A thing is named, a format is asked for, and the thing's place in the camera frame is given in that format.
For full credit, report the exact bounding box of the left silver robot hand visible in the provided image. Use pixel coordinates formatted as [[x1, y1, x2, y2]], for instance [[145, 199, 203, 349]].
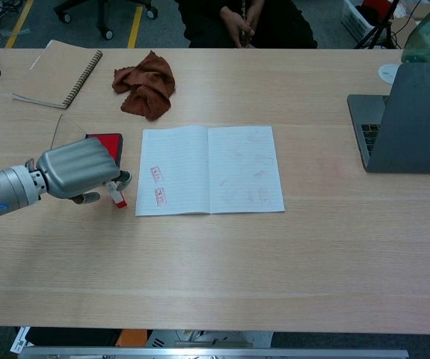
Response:
[[34, 137, 133, 206]]

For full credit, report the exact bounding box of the small red white stamp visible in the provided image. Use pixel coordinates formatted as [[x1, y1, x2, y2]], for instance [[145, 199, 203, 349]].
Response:
[[105, 181, 129, 209]]

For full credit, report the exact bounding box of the kraft spiral notebook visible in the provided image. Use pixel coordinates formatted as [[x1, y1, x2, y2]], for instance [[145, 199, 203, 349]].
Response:
[[11, 39, 104, 111]]

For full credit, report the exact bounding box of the open lined notebook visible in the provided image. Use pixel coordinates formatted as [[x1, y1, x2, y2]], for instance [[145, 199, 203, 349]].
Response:
[[135, 125, 286, 217]]

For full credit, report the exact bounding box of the red ink pad clear lid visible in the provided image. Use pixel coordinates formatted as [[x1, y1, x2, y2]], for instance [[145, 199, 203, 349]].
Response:
[[51, 114, 124, 165]]

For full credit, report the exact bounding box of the brown crumpled cloth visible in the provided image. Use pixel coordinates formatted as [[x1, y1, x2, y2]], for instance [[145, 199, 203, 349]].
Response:
[[111, 49, 176, 122]]

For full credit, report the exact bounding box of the black office chair base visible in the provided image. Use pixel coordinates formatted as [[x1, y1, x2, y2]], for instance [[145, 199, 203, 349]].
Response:
[[53, 0, 159, 41]]

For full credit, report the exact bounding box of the orange object under table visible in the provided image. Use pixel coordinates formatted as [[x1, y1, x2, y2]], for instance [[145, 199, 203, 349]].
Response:
[[116, 328, 148, 348]]

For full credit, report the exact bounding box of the white printed sheet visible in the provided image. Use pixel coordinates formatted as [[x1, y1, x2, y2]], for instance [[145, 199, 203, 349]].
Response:
[[10, 326, 31, 355]]

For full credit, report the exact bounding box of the seated person in black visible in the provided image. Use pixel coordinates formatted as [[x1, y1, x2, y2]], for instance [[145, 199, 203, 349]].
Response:
[[179, 0, 319, 49]]

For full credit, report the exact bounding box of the grey equipment under table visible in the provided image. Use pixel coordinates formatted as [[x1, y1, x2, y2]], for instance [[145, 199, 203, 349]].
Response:
[[147, 329, 274, 349]]

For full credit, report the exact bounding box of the white plastic basket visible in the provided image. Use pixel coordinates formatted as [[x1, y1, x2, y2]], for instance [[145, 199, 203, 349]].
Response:
[[340, 0, 376, 42]]

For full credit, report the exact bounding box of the white round desk grommet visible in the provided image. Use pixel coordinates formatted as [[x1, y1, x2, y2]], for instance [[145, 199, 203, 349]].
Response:
[[378, 63, 401, 84]]

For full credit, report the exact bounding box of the black tripod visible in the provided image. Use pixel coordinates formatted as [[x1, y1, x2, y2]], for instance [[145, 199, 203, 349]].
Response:
[[354, 0, 402, 50]]

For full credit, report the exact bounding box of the red object in basket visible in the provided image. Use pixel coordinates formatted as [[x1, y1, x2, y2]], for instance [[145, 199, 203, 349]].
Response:
[[362, 0, 391, 18]]

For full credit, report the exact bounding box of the grey laptop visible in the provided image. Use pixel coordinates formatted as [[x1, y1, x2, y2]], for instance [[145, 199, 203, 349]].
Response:
[[346, 62, 430, 174]]

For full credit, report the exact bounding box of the cardboard box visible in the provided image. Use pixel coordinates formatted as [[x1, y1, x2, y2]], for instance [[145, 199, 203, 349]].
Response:
[[388, 3, 430, 49]]

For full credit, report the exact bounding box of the green translucent plastic bottle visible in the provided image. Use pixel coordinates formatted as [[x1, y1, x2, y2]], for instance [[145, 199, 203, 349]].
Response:
[[400, 0, 430, 64]]

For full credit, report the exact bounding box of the brown bead string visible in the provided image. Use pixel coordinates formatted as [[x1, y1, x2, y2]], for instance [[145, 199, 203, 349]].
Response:
[[240, 0, 252, 49]]

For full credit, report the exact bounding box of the aluminium rail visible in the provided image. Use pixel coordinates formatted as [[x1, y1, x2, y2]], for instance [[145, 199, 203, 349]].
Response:
[[18, 348, 410, 359]]

